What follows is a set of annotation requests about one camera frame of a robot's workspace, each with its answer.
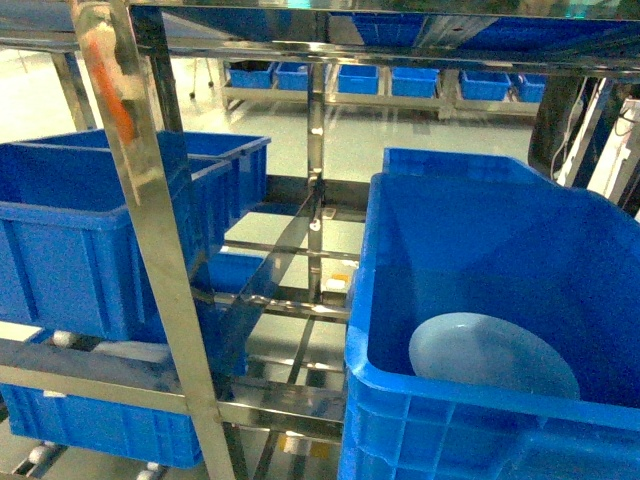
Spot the light blue round tray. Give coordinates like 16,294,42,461
408,312,581,400

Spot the distant blue bin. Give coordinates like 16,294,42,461
229,60,276,89
514,74,547,103
460,70,511,101
275,62,309,91
338,65,379,95
391,67,439,98

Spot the blue crate top shelf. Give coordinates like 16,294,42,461
343,13,639,53

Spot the blue crate shelf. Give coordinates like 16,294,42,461
343,13,639,53
1,384,203,469

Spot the blue crate lower shelf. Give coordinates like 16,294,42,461
1,384,203,469

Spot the stainless steel shelf rack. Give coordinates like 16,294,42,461
1,1,639,479

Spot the blue crate left rear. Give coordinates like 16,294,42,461
1,130,270,230

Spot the blue crate behind right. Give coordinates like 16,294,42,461
382,148,551,185

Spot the distant low steel rack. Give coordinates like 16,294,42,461
221,62,539,120

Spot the large blue crate right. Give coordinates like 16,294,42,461
338,173,639,479

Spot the blue crate left front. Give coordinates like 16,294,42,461
0,141,240,345

